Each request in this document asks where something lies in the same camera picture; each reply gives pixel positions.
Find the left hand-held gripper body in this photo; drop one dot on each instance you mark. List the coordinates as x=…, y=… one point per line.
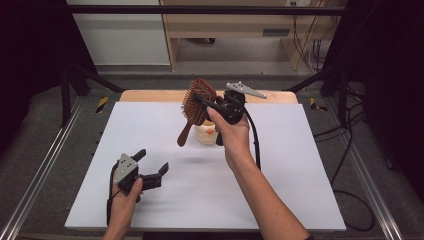
x=128, y=176

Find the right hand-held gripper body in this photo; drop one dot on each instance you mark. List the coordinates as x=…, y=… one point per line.
x=231, y=106

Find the brown wooden hairbrush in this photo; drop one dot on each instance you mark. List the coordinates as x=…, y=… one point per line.
x=193, y=110

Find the cream ribbed cup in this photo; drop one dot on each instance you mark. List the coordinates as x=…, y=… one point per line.
x=206, y=135

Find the person's right hand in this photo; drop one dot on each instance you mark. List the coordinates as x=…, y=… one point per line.
x=236, y=140

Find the person's left hand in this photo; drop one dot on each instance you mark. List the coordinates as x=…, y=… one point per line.
x=121, y=210

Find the white table board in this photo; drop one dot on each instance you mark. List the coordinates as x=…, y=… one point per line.
x=160, y=133

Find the light wooden table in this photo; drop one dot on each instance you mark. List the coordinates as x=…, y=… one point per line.
x=150, y=96

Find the office chair base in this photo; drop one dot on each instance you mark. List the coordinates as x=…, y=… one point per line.
x=210, y=40

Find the yellow black tape strip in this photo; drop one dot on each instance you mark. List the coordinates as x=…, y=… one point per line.
x=313, y=104
x=102, y=104

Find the beige office desk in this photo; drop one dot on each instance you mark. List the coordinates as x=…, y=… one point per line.
x=216, y=26

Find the black metal stand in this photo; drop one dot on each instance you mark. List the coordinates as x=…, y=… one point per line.
x=65, y=100
x=342, y=96

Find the black curtain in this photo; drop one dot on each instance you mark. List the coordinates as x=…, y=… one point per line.
x=33, y=66
x=393, y=83

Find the black horizontal frame bar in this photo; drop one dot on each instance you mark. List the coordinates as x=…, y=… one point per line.
x=200, y=9

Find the aluminium floor rail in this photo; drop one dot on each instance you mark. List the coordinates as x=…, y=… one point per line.
x=36, y=181
x=370, y=186

